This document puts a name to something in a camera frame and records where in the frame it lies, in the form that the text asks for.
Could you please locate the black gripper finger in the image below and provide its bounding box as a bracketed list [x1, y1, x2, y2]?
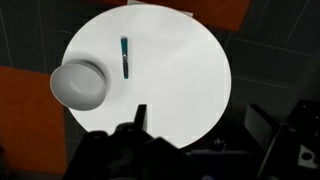
[134, 104, 147, 130]

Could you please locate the teal marker pen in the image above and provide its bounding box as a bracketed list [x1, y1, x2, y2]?
[121, 37, 129, 79]

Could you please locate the grey bowl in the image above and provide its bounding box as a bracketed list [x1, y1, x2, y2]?
[50, 62, 107, 111]

